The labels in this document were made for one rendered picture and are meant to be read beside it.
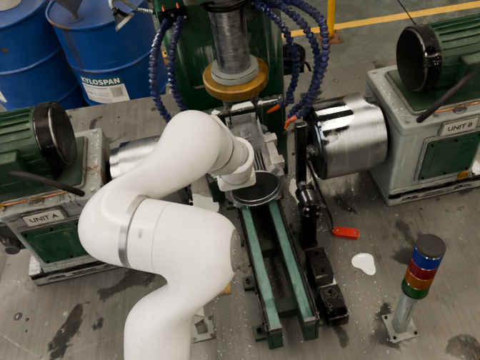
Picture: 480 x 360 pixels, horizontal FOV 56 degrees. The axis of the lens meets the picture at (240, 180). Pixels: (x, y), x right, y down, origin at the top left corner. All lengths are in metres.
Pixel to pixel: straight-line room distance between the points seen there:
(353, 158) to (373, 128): 0.10
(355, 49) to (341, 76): 1.65
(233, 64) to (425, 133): 0.60
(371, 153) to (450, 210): 0.38
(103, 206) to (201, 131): 0.17
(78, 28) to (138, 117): 0.81
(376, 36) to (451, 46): 2.58
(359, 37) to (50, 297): 3.07
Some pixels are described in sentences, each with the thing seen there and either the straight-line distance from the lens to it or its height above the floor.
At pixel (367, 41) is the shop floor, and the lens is 3.86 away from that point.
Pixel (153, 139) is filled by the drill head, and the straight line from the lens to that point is 1.37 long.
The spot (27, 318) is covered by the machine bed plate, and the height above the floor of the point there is 0.80.
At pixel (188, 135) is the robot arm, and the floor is 1.63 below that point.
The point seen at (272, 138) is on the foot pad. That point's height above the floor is 1.07.
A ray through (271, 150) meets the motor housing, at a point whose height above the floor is 1.06.
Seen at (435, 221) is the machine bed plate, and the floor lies 0.80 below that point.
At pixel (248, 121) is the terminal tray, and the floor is 1.12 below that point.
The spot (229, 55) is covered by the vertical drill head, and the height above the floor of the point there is 1.42.
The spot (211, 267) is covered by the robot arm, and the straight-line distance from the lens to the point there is 0.58.
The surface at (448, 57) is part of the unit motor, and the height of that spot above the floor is 1.32.
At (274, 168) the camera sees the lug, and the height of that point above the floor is 1.09.
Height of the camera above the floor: 2.06
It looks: 49 degrees down
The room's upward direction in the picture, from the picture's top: 10 degrees counter-clockwise
